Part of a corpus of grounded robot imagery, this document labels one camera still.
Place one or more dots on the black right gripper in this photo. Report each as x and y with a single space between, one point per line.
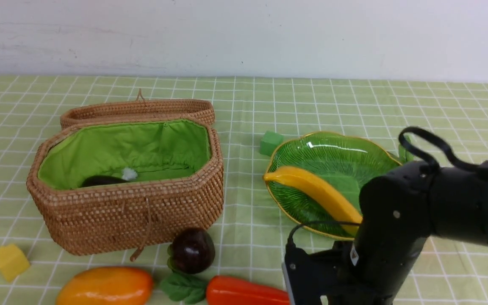
377 267

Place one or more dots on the yellow banana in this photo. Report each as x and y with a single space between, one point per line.
323 193

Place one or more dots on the red carrot with leaves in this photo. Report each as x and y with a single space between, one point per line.
220 290

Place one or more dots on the dark purple mangosteen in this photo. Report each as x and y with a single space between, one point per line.
192 251

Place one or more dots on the orange mango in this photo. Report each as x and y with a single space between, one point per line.
111 285

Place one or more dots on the long purple eggplant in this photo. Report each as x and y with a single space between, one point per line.
100 180

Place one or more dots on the white radish with leaves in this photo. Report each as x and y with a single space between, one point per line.
404 155

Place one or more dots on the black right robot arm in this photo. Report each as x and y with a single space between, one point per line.
401 210

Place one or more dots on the green glass leaf plate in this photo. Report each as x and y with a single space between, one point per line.
345 162

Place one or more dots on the green foam cube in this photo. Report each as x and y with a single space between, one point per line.
269 142

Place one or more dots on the woven rattan basket lid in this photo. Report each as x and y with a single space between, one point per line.
201 110

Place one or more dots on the woven rattan basket green lining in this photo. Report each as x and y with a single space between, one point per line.
175 170

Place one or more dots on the yellow foam cube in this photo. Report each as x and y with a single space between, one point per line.
13 262

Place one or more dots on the green checked tablecloth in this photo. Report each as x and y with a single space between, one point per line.
250 236

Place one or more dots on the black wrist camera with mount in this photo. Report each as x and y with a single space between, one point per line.
309 277

